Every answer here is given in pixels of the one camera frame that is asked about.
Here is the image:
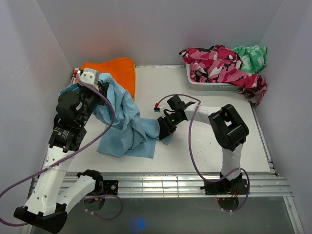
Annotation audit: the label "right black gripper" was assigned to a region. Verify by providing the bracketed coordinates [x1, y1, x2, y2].
[158, 113, 183, 140]

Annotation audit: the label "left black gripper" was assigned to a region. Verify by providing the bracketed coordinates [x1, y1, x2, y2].
[76, 80, 108, 126]

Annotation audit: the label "light blue trousers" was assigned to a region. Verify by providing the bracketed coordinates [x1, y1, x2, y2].
[60, 72, 162, 159]

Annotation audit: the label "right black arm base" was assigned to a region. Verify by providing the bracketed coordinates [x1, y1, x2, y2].
[200, 179, 249, 195]

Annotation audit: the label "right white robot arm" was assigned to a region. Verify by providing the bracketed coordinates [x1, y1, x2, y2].
[154, 94, 249, 194]

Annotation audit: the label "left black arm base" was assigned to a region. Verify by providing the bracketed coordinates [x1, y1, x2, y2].
[87, 180, 119, 196]

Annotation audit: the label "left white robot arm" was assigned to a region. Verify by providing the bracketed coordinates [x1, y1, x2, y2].
[14, 85, 105, 234]

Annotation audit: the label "folded yellow patterned trousers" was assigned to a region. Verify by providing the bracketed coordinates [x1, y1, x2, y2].
[133, 66, 136, 100]

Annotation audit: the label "folded orange trousers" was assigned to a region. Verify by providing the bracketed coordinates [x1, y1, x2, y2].
[80, 57, 135, 98]

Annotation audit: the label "pink camouflage trousers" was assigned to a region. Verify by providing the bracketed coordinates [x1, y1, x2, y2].
[179, 44, 267, 105]

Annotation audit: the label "green tie-dye trousers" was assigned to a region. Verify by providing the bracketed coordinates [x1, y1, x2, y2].
[233, 45, 268, 74]

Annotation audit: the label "white plastic basket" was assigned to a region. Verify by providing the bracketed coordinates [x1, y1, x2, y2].
[186, 65, 239, 91]

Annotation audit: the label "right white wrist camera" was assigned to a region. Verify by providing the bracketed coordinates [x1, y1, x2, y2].
[153, 103, 162, 113]

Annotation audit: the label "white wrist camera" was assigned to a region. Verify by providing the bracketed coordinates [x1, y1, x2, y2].
[153, 103, 162, 113]
[73, 68, 99, 90]

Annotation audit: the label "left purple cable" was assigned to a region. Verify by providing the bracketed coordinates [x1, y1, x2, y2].
[0, 74, 124, 226]

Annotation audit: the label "purple cable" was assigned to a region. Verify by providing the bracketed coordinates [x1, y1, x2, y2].
[156, 94, 251, 213]
[0, 74, 124, 226]

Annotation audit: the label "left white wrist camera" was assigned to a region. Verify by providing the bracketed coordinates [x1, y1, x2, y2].
[73, 68, 99, 90]

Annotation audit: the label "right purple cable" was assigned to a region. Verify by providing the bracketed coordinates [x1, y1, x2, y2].
[156, 94, 251, 213]

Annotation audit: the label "aluminium mounting rail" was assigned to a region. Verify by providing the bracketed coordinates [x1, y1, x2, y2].
[27, 172, 293, 198]

